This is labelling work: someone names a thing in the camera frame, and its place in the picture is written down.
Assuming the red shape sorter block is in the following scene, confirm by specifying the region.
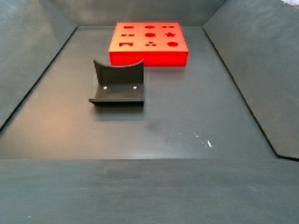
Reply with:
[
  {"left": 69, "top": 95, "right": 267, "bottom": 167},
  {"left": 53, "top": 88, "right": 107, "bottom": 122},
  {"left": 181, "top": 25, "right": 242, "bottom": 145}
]
[{"left": 109, "top": 22, "right": 190, "bottom": 67}]

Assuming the black curved holder stand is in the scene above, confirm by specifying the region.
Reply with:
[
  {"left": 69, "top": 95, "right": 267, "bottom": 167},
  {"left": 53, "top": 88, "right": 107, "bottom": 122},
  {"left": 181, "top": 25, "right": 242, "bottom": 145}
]
[{"left": 89, "top": 60, "right": 146, "bottom": 105}]

